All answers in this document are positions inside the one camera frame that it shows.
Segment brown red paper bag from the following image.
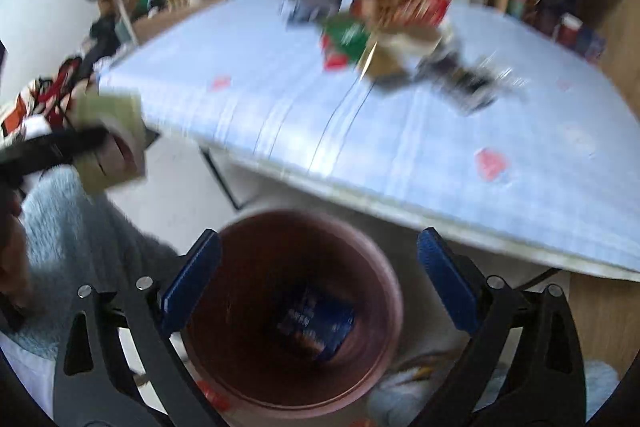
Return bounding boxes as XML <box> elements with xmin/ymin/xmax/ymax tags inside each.
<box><xmin>347</xmin><ymin>0</ymin><xmax>451</xmax><ymax>30</ymax></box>

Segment person's left hand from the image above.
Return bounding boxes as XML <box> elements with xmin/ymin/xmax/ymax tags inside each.
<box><xmin>1</xmin><ymin>185</ymin><xmax>28</xmax><ymax>300</ymax></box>

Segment gold snack packet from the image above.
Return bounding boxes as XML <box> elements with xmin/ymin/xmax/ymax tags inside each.
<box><xmin>358</xmin><ymin>34</ymin><xmax>411</xmax><ymax>82</ymax></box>

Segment green snack wrapper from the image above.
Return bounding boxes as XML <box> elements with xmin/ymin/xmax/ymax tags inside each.
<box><xmin>320</xmin><ymin>13</ymin><xmax>370</xmax><ymax>70</ymax></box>

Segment maroon plastic trash bin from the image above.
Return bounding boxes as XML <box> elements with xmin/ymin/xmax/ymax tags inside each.
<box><xmin>182</xmin><ymin>210</ymin><xmax>404</xmax><ymax>419</ymax></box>

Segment blue plaid tablecloth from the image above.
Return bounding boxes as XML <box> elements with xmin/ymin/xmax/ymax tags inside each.
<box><xmin>99</xmin><ymin>0</ymin><xmax>639</xmax><ymax>281</ymax></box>

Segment red white paper cup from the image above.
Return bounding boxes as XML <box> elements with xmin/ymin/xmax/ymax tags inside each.
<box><xmin>555</xmin><ymin>13</ymin><xmax>582</xmax><ymax>49</ymax></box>

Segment grey fluffy sleeve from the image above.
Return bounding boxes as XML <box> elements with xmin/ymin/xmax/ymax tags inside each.
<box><xmin>9</xmin><ymin>167</ymin><xmax>179</xmax><ymax>361</ymax></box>

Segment clear plastic wrapper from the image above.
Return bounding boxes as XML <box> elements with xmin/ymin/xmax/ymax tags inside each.
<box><xmin>474</xmin><ymin>54</ymin><xmax>528</xmax><ymax>103</ymax></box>

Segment blue cardboard box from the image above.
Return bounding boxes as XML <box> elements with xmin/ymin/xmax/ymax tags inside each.
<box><xmin>278</xmin><ymin>288</ymin><xmax>356</xmax><ymax>362</ymax></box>

